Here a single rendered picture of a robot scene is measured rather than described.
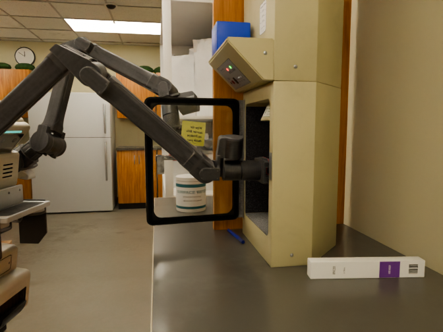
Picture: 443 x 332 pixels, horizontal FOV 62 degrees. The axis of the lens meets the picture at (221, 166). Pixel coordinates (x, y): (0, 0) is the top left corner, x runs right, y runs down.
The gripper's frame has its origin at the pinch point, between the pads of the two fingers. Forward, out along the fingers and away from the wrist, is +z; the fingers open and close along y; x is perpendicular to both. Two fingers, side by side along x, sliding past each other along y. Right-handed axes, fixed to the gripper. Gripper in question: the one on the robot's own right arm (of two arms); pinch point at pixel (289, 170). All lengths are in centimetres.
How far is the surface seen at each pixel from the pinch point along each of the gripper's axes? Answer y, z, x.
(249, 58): -13.7, -16.1, -28.4
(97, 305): 167, -80, 119
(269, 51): -13.7, -11.1, -30.4
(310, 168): -13.7, 0.4, -1.9
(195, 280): -18.0, -28.9, 23.9
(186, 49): 210, -14, -75
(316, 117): -13.1, 1.9, -14.9
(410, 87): -5.4, 33.3, -24.3
